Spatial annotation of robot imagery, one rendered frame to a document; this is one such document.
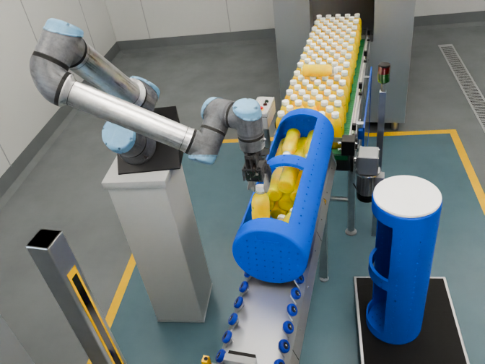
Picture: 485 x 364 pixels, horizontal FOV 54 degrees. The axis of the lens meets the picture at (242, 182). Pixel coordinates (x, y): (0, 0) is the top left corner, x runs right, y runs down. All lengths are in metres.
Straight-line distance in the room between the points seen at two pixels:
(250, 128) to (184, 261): 1.22
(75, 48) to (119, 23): 5.42
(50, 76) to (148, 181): 0.83
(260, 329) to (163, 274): 1.07
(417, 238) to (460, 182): 1.89
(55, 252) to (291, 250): 0.87
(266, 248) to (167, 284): 1.15
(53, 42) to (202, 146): 0.56
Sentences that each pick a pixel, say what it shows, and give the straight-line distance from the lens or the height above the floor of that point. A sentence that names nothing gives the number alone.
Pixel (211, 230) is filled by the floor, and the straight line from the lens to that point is 3.54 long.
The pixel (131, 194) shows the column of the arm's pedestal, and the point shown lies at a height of 1.01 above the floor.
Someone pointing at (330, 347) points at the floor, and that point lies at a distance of 2.83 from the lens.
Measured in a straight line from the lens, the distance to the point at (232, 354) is 1.55.
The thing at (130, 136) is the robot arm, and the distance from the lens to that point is 2.08.
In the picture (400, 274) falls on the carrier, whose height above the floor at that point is 0.69.
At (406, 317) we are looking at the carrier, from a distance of 2.51.
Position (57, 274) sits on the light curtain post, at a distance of 1.17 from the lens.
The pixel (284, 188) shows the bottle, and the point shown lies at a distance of 1.97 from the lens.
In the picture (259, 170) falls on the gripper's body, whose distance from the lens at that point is 1.64.
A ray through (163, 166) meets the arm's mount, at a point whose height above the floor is 1.12.
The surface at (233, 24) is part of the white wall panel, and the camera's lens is 6.69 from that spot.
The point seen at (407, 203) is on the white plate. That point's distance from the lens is 2.08.
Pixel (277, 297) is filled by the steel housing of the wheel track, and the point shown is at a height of 0.93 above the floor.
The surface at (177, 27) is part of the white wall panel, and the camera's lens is 6.86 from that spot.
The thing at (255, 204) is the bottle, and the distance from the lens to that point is 1.77.
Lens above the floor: 2.37
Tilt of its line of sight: 37 degrees down
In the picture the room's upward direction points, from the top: 9 degrees counter-clockwise
